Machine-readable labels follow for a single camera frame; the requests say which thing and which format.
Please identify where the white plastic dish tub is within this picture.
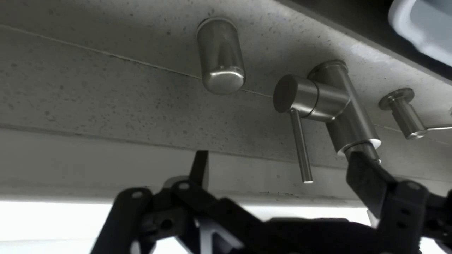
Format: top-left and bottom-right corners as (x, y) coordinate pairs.
(387, 0), (452, 68)

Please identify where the short steel cylinder button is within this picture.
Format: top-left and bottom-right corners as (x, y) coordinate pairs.
(195, 16), (247, 97)

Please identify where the steel spring neck faucet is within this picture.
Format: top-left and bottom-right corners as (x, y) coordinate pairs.
(271, 58), (383, 187)

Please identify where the small steel counter dispenser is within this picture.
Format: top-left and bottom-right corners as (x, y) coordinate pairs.
(377, 87), (452, 142)

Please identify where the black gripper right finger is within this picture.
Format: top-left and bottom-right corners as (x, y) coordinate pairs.
(345, 142), (452, 254)

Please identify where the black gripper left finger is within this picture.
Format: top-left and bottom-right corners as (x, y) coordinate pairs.
(90, 150), (267, 254)

